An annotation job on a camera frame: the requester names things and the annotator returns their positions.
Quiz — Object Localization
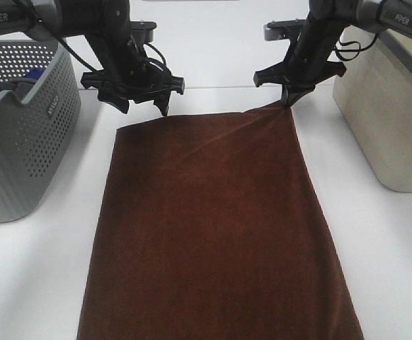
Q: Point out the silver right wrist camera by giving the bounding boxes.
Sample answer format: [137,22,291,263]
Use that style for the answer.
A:
[263,19,305,41]

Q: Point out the grey perforated plastic basket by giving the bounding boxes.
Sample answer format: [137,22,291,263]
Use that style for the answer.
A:
[0,40,81,222]

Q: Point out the brown towel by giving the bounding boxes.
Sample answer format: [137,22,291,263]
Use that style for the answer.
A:
[77,103,363,339]

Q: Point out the beige plastic bin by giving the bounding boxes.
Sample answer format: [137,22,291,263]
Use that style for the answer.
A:
[333,30,412,193]

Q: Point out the blue cloth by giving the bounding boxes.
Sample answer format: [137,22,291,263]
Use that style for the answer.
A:
[25,67,45,81]

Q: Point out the dark grey towel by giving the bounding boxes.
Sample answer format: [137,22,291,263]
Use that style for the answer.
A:
[0,79,37,111]

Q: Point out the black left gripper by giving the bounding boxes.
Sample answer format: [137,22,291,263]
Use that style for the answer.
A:
[81,33,185,117]

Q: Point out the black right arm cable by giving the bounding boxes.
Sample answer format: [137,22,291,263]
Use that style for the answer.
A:
[333,30,379,63]

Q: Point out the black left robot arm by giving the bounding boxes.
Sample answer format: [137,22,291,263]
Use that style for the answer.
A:
[0,0,185,116]

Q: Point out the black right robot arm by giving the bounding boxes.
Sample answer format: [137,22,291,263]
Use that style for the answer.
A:
[253,1,412,108]

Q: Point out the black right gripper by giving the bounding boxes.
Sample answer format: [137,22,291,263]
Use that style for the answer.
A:
[253,21,347,107]

